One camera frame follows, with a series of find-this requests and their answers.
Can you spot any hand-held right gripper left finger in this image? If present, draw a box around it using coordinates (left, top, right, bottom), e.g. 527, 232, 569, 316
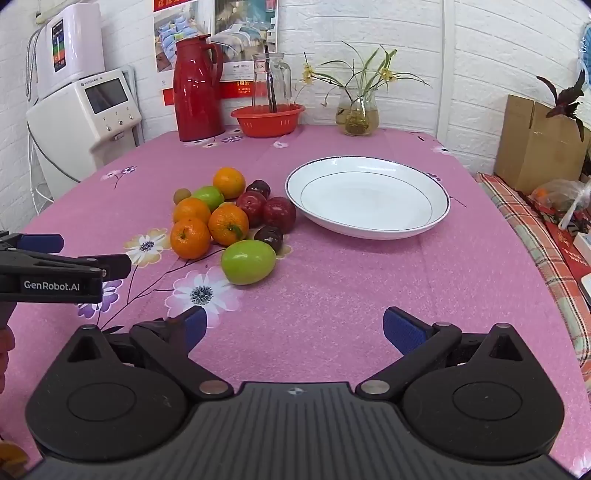
67, 305, 235, 401

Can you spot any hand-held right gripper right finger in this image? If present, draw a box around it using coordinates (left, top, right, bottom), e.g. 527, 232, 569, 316
355, 305, 529, 401

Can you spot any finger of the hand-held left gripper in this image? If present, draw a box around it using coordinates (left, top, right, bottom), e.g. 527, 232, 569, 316
18, 252, 133, 280
0, 231, 65, 256

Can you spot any green mango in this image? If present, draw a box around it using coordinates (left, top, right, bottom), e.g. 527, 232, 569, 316
221, 239, 277, 285

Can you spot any small green apple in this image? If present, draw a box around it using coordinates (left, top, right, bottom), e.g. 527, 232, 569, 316
191, 185, 225, 212

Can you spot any red apple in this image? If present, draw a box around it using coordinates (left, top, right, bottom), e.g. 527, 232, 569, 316
263, 196, 297, 234
236, 191, 267, 228

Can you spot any white plate with dark rim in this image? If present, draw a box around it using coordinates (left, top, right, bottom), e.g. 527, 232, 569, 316
285, 156, 451, 240

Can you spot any large orange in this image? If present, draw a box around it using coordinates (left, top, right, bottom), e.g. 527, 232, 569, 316
212, 167, 246, 200

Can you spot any person's left hand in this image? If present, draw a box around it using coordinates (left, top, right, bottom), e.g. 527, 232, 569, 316
0, 324, 16, 394

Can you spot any pink floral tablecloth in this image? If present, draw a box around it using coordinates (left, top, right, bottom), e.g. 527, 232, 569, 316
0, 124, 591, 480

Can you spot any white appliance with screen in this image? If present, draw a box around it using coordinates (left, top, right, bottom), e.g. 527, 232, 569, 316
26, 68, 142, 201

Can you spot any plaid blanket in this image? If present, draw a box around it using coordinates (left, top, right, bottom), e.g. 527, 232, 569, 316
477, 172, 591, 370

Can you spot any red plastic bag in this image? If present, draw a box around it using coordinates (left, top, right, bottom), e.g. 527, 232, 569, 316
545, 222, 591, 278

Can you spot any red thermos jug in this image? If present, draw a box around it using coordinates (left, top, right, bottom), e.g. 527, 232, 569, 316
173, 34, 225, 142

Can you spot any white box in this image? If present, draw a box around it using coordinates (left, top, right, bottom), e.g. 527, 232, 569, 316
573, 232, 591, 266

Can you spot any clear plastic bag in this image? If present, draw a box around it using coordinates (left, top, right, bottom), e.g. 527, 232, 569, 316
529, 179, 591, 232

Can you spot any red plastic basin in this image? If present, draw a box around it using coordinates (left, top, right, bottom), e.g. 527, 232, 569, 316
231, 103, 306, 138

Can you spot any cardboard box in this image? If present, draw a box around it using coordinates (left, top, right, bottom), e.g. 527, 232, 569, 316
494, 95, 591, 197

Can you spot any dark stirring stick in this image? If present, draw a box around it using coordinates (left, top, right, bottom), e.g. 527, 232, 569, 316
264, 45, 278, 113

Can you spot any glass pitcher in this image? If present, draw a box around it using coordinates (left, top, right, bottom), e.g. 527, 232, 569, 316
252, 52, 293, 112

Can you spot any glass vase with plant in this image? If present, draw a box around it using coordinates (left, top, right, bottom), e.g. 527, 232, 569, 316
295, 41, 432, 109

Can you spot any purple leaf plant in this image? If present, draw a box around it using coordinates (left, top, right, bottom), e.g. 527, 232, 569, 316
536, 69, 587, 141

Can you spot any white cable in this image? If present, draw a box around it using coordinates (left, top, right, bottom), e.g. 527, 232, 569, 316
28, 133, 55, 206

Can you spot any white wall water purifier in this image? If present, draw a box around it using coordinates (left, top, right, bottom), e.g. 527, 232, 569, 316
34, 2, 105, 100

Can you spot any bedding wall poster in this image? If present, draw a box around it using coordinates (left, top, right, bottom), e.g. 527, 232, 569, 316
152, 0, 214, 108
212, 0, 279, 100

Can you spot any white wall pipe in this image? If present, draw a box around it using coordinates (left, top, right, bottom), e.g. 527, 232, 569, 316
436, 0, 455, 139

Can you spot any large blue patterned wall plate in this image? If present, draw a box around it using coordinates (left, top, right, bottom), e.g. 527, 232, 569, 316
577, 18, 591, 88

